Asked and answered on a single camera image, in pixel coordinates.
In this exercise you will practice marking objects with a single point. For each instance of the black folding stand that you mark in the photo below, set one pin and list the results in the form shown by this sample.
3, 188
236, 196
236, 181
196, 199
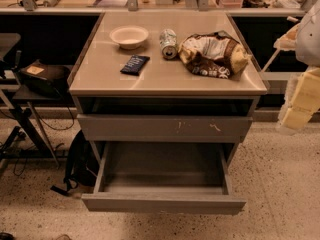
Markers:
38, 136

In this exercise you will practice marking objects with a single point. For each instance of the grey drawer cabinet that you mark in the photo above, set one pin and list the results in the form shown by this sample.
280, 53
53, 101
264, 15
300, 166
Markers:
163, 87

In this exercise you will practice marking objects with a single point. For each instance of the green white soda can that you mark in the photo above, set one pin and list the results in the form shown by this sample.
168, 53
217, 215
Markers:
168, 44

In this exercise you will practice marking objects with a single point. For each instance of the padded gripper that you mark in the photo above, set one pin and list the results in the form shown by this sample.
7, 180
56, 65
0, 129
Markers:
309, 40

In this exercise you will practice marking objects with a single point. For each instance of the black bag on stand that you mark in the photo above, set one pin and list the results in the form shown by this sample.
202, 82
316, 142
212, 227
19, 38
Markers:
46, 80

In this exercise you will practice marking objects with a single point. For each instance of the grey drawer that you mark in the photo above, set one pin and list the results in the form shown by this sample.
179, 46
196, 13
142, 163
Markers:
146, 177
156, 128

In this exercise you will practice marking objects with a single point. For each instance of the brown yellow chip bag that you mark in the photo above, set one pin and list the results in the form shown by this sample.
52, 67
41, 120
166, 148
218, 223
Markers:
215, 55

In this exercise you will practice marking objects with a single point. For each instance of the dark blue snack packet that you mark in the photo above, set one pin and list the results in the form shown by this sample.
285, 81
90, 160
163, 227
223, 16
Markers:
135, 65

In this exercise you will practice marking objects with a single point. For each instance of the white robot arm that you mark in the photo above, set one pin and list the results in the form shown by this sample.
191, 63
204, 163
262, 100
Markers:
308, 38

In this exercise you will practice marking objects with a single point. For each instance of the white paper bowl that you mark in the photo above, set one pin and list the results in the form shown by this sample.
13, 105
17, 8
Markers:
129, 37

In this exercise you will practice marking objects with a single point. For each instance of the black backpack on floor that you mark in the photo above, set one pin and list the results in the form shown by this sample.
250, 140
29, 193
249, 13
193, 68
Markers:
81, 166

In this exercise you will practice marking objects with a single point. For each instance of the white-tipped grey stick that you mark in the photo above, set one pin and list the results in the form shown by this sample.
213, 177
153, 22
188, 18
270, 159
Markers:
287, 42

